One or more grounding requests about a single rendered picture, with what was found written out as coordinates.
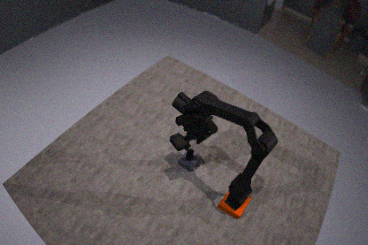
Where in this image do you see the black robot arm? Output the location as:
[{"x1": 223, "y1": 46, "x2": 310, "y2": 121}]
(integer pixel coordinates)
[{"x1": 172, "y1": 91, "x2": 278, "y2": 211}]

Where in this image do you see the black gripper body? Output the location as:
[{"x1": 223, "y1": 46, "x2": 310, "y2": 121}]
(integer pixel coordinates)
[{"x1": 170, "y1": 120, "x2": 218, "y2": 151}]

